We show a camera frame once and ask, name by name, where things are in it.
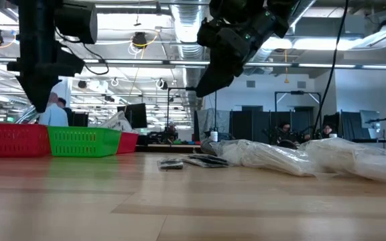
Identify white pillar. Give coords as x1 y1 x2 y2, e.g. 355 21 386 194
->
50 77 73 111

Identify black partition panels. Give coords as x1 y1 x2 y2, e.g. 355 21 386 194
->
229 110 314 143

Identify black aluminium table frame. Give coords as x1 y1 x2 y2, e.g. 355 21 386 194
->
135 143 214 154

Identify silver ventilation duct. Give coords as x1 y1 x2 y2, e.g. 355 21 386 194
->
170 0 210 111

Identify black monitor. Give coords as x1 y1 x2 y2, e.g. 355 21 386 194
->
117 102 148 129

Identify black cable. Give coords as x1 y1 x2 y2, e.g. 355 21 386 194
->
312 0 350 137

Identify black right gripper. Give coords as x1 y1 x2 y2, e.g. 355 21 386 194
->
194 9 290 98

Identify dark grey toiletry packet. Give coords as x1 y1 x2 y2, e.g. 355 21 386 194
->
200 138 218 155

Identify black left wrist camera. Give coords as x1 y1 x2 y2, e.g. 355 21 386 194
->
54 1 99 45

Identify grey monitor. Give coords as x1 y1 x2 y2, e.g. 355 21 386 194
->
359 109 381 130

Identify black metal frame stand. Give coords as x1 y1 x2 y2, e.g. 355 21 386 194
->
274 90 322 135

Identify green plastic basket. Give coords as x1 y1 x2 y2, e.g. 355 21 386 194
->
47 126 123 158

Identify grey plastic cover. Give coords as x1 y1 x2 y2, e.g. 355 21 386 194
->
194 108 231 141

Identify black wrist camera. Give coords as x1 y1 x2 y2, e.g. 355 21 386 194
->
54 1 99 45
196 18 230 51

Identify clear vanity pack bag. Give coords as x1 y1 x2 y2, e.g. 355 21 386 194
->
99 110 137 134
243 143 316 177
299 137 386 185
209 139 257 165

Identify black box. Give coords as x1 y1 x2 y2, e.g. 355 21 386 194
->
68 111 90 127

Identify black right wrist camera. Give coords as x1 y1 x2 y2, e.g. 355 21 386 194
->
196 18 230 51

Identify red plastic basket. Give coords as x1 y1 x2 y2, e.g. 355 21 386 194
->
117 131 139 155
0 123 52 158

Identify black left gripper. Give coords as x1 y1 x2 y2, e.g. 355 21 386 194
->
7 41 86 113

